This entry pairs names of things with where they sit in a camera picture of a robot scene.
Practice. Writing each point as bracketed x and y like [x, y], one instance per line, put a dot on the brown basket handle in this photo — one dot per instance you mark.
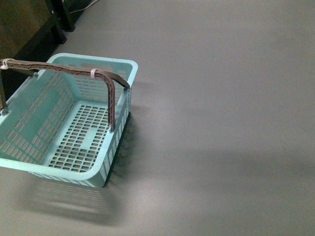
[29, 65]
[79, 71]

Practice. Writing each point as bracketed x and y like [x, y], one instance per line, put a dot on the light blue plastic basket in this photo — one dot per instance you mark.
[55, 125]

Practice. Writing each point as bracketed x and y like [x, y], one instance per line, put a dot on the white zip tie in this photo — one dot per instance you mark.
[93, 71]
[4, 65]

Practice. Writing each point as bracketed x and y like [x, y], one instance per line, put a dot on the black shelf furniture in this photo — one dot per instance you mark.
[30, 29]

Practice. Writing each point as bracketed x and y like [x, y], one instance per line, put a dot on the white zip tie left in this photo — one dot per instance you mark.
[4, 65]

